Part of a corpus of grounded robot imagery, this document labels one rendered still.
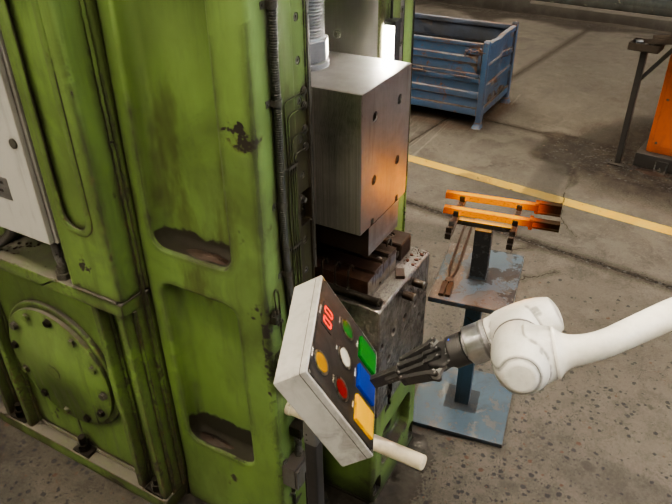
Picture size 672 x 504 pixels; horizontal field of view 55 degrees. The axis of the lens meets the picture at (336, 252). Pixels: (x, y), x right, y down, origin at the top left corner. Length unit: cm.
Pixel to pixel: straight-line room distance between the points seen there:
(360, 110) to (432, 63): 408
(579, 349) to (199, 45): 105
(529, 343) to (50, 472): 212
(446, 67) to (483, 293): 345
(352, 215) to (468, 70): 392
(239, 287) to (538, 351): 83
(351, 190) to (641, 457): 175
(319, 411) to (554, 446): 165
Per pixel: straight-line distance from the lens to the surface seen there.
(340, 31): 208
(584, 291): 378
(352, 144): 168
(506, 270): 259
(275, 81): 151
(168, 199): 186
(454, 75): 562
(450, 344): 146
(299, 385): 134
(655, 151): 537
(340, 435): 144
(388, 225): 196
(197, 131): 169
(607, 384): 323
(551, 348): 128
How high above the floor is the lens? 210
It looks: 33 degrees down
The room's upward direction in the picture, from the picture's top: 1 degrees counter-clockwise
